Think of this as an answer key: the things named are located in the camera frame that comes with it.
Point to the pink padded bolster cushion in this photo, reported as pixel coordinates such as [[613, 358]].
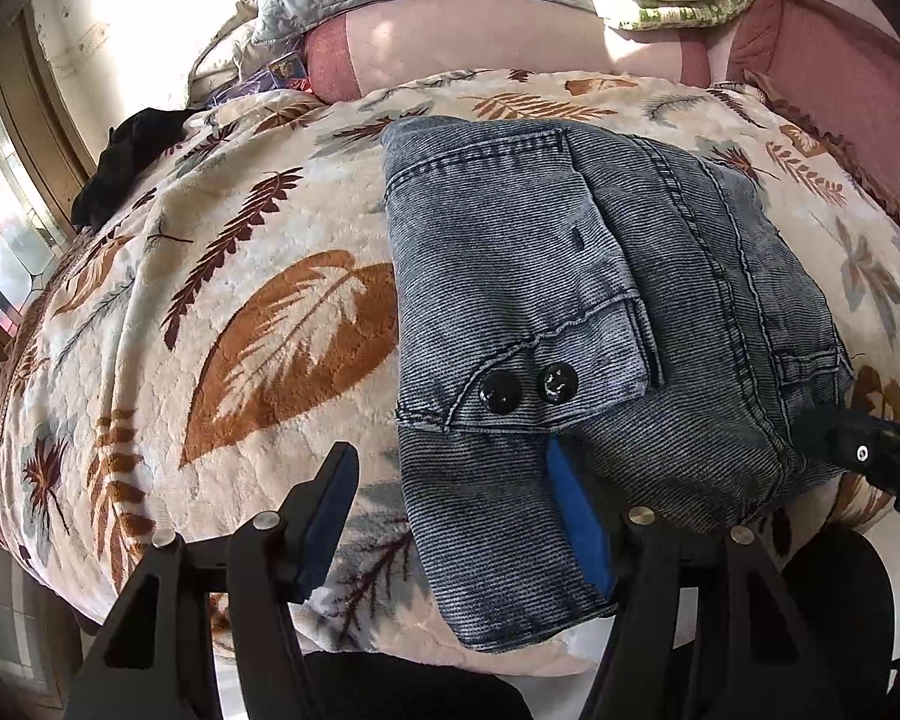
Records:
[[457, 45]]

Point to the red pink padded bed rail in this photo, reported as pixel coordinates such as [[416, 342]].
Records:
[[832, 67]]

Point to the wooden door with stained glass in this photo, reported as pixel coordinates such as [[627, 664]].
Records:
[[0, 165]]

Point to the grey denim pants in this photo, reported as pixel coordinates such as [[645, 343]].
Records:
[[510, 262]]

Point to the purple plastic packet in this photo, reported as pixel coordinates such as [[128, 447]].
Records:
[[285, 71]]

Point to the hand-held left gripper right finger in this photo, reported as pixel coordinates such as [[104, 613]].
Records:
[[574, 517]]

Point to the beige pillow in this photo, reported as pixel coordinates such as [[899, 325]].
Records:
[[225, 52]]

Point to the black cloth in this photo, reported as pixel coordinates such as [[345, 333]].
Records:
[[120, 157]]

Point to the leaf print fleece blanket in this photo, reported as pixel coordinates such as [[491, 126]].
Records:
[[270, 240]]

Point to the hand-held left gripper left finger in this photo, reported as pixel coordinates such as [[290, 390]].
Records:
[[322, 532]]

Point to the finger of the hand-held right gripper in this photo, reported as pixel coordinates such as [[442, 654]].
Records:
[[862, 442]]

